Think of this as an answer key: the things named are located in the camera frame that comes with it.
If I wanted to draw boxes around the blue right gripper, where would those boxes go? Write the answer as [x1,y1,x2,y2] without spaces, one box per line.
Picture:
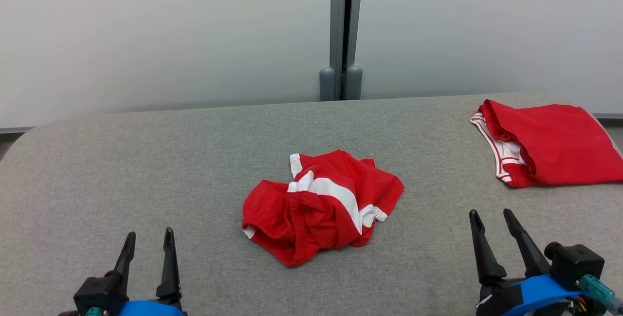
[469,208,606,316]

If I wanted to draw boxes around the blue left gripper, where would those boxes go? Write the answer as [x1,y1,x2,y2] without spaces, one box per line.
[106,227,188,316]

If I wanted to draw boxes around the red shorts white stripes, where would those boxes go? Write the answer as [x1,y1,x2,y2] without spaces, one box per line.
[242,149,404,267]

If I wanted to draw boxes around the teal right camera plug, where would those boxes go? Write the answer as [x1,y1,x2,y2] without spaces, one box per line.
[577,275,623,312]

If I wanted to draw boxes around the grey cylindrical post cap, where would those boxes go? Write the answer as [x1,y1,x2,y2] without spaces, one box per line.
[319,66,336,101]
[345,65,364,100]

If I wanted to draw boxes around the grey metal partition post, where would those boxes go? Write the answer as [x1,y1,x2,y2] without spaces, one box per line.
[330,0,365,101]

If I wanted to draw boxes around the red Bulls jersey white sleeves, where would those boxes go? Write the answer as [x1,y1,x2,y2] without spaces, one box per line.
[470,99,623,189]

